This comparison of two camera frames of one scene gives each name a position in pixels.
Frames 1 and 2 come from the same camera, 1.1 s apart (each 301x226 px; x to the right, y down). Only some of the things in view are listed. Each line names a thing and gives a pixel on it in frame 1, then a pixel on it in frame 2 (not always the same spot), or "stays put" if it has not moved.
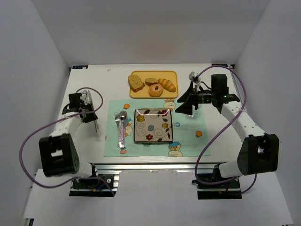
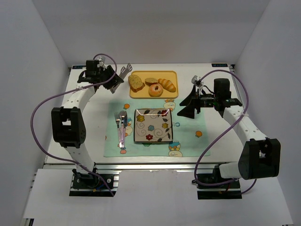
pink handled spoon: (122, 115) stays put
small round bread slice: (151, 81) stays put
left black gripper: (90, 115) to (109, 76)
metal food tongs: (91, 101) to (123, 72)
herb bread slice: (135, 83) stays put
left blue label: (80, 67) stays put
